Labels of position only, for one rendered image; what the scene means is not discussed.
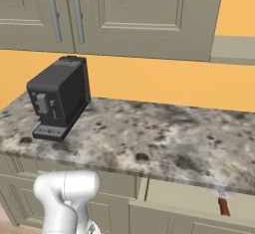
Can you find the open grey-green drawer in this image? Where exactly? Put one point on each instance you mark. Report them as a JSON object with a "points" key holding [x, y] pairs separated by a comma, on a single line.
{"points": [[159, 218]]}

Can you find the grey-green lower cupboard door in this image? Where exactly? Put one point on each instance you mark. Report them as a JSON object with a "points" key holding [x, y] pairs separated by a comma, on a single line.
{"points": [[20, 201], [109, 215]]}

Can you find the narrow grey-green upper cupboard door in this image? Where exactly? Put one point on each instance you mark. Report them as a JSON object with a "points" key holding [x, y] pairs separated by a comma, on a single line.
{"points": [[23, 12]]}

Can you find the closed grey-green drawer front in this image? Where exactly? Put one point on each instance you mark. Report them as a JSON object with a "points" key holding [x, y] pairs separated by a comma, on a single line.
{"points": [[116, 183]]}

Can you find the distant grey-green cupboard run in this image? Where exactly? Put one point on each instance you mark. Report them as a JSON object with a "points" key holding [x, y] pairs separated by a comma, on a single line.
{"points": [[232, 50]]}

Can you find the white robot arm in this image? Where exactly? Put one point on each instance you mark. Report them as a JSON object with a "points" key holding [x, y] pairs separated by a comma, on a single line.
{"points": [[63, 198]]}

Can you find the wide grey-green upper cupboard door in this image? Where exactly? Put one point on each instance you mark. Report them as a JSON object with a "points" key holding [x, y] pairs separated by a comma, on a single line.
{"points": [[139, 15]]}

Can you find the black coffee machine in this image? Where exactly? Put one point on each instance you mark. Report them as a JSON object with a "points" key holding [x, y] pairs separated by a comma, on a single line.
{"points": [[63, 92]]}

